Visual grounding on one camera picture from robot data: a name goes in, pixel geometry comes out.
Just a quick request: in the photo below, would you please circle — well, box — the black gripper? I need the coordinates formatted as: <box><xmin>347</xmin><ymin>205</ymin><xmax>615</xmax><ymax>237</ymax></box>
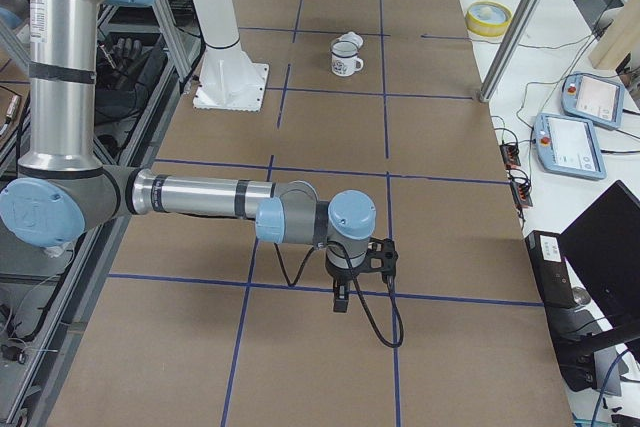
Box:
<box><xmin>327</xmin><ymin>266</ymin><xmax>359</xmax><ymax>312</ymax></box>

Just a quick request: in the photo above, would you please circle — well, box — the white enamel cup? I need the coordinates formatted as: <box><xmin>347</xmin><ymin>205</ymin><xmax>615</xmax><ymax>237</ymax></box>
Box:
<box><xmin>331</xmin><ymin>50</ymin><xmax>364</xmax><ymax>77</ymax></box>

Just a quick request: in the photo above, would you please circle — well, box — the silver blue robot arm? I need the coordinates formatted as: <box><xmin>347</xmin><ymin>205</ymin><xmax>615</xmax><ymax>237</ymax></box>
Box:
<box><xmin>1</xmin><ymin>0</ymin><xmax>376</xmax><ymax>312</ymax></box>

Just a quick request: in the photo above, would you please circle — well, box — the black computer box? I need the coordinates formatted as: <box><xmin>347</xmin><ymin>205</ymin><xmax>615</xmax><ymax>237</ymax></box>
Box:
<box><xmin>525</xmin><ymin>230</ymin><xmax>592</xmax><ymax>309</ymax></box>

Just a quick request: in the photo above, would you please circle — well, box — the black monitor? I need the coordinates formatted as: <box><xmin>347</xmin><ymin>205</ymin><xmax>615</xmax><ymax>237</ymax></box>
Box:
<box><xmin>559</xmin><ymin>180</ymin><xmax>640</xmax><ymax>326</ymax></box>

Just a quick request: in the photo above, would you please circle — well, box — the near teach pendant tablet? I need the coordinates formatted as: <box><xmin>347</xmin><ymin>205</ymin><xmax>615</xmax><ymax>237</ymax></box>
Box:
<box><xmin>533</xmin><ymin>113</ymin><xmax>607</xmax><ymax>180</ymax></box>

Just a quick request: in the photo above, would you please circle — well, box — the teach pendant tablet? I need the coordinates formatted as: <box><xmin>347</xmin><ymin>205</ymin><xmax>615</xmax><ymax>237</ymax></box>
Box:
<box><xmin>533</xmin><ymin>113</ymin><xmax>607</xmax><ymax>180</ymax></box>
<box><xmin>561</xmin><ymin>72</ymin><xmax>624</xmax><ymax>130</ymax></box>

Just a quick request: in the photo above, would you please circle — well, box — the yellow rimmed bowl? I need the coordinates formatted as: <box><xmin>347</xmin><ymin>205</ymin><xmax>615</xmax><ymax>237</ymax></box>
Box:
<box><xmin>465</xmin><ymin>1</ymin><xmax>513</xmax><ymax>38</ymax></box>

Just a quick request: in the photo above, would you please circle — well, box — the far teach pendant tablet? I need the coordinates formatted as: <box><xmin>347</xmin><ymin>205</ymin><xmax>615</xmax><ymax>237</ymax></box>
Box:
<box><xmin>561</xmin><ymin>72</ymin><xmax>624</xmax><ymax>130</ymax></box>

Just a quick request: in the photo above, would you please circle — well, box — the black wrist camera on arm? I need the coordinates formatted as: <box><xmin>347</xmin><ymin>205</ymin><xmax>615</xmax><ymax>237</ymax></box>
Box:
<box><xmin>361</xmin><ymin>237</ymin><xmax>399</xmax><ymax>284</ymax></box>

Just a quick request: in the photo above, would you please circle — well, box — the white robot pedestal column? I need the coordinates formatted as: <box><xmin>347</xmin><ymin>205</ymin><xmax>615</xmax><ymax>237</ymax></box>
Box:
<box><xmin>193</xmin><ymin>0</ymin><xmax>269</xmax><ymax>112</ymax></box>

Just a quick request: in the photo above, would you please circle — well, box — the aluminium frame post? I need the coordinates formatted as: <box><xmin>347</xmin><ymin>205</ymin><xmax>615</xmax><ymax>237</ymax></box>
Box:
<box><xmin>478</xmin><ymin>0</ymin><xmax>541</xmax><ymax>103</ymax></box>

